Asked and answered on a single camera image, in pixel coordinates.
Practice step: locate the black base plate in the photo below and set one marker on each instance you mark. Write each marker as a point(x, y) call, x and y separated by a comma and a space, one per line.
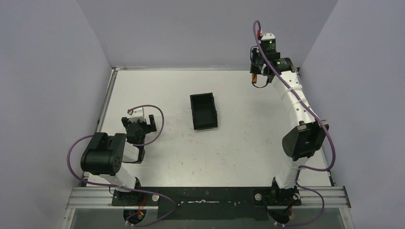
point(268, 200)

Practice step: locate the orange handled screwdriver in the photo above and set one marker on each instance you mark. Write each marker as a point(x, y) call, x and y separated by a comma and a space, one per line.
point(254, 78)

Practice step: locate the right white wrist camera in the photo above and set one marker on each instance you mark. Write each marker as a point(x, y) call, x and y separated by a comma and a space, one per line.
point(265, 36)

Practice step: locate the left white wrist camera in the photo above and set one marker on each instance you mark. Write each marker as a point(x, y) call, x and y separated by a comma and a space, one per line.
point(136, 115)

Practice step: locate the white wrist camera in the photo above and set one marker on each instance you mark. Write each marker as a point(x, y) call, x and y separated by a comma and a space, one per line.
point(136, 115)
point(265, 36)

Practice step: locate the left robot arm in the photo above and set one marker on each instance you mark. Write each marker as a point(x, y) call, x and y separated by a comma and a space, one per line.
point(105, 155)

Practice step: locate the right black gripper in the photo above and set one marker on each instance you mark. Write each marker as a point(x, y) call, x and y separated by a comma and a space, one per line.
point(253, 69)

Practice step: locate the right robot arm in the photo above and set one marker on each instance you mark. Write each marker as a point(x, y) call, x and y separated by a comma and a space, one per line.
point(306, 135)

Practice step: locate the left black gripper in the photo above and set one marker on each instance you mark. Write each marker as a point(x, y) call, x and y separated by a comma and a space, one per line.
point(145, 125)

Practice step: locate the aluminium front rail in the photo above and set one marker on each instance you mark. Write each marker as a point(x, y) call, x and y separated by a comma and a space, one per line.
point(102, 197)

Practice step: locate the black plastic bin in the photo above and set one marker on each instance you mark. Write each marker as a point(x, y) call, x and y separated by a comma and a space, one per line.
point(204, 113)

